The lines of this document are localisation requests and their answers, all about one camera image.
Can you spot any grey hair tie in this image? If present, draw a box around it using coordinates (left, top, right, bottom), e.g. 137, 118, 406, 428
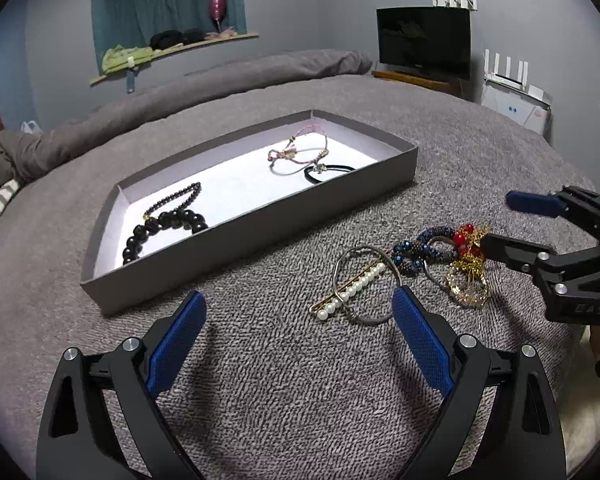
424, 237, 461, 291

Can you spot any wooden monitor stand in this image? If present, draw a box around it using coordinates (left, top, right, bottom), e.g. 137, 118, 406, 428
371, 70, 463, 99

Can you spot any small dark bead bracelet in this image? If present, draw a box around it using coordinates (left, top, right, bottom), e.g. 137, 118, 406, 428
144, 182, 203, 222

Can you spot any black cloth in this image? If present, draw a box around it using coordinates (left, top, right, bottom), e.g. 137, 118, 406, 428
149, 28, 206, 51

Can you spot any blue beaded bracelet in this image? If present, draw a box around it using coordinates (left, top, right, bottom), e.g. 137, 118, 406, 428
391, 226, 458, 277

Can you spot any white wifi router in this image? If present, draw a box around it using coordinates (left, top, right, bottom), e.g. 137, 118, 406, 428
482, 49, 553, 104

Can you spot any green cloth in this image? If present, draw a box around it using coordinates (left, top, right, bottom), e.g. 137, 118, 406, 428
101, 45, 155, 75

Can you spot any wooden window shelf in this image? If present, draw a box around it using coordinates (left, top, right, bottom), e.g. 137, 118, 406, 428
89, 32, 260, 85

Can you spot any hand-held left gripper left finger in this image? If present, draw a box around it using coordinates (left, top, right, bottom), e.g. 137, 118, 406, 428
36, 290, 208, 480

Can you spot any pearl hair pin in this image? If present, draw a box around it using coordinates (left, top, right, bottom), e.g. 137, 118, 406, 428
310, 262, 387, 322

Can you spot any silver ring bangle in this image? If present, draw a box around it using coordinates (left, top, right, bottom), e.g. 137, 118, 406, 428
332, 245, 406, 325

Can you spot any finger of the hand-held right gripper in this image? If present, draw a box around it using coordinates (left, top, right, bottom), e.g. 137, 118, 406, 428
506, 185, 600, 247
481, 233, 600, 322

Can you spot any grey rolled duvet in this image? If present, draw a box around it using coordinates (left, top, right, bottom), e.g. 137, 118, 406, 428
0, 49, 374, 182

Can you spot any gold clear bead bracelet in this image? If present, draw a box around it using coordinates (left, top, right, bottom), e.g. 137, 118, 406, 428
445, 260, 491, 309

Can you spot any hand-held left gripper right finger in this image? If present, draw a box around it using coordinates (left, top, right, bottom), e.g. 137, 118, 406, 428
391, 285, 567, 480

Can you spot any large black bead bracelet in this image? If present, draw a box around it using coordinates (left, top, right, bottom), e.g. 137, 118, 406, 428
122, 210, 209, 266

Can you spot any grey cardboard box tray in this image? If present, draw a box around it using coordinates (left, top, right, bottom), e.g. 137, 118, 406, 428
80, 108, 419, 317

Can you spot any red and gold bead jewelry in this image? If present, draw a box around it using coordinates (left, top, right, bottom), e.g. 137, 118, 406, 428
452, 223, 492, 267

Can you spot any black hair tie with charm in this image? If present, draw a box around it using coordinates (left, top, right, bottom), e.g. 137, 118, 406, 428
304, 162, 358, 186

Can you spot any thin pink cord bracelet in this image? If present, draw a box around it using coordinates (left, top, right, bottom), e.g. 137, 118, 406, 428
286, 123, 331, 153

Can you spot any purple balloon ornament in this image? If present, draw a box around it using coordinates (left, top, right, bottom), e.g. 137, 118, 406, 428
208, 0, 227, 31

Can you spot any grey knit bed blanket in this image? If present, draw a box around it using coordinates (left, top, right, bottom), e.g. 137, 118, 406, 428
0, 74, 600, 480

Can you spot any white box appliance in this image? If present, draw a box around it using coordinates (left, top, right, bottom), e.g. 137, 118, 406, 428
480, 82, 552, 136

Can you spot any pink braided charm bracelet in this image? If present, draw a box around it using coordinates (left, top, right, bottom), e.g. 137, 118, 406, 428
267, 144, 331, 177

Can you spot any black flat screen monitor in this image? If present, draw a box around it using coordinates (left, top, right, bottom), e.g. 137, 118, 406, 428
376, 6, 472, 81

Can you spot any teal curtain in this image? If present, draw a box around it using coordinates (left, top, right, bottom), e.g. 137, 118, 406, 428
91, 0, 246, 73

